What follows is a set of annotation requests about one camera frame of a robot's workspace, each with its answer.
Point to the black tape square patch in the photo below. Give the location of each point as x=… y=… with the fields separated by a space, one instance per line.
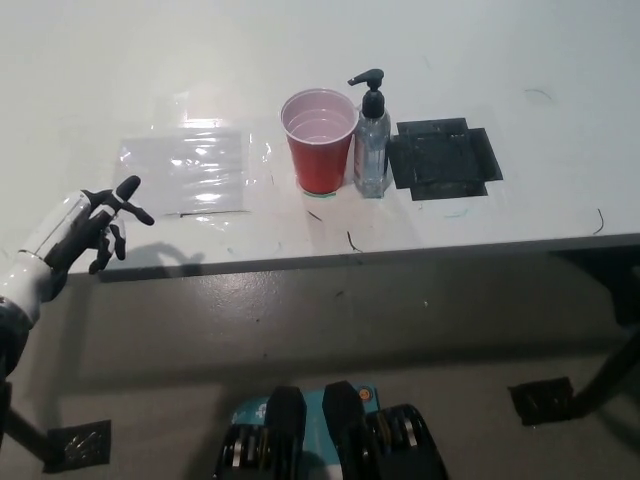
x=440 y=160

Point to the clear soap bottle black pump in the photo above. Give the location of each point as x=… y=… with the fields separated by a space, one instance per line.
x=372 y=145

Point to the clear plastic sheet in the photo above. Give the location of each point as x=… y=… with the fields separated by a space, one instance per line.
x=190 y=170

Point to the red plastic cup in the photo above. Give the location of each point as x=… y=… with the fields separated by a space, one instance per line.
x=320 y=160

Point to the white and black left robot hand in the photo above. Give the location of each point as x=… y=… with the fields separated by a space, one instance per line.
x=75 y=235

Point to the black and teal robot body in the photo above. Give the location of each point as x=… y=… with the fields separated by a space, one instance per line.
x=345 y=430

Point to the thin black table leg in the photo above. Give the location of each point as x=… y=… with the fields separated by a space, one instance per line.
x=25 y=431

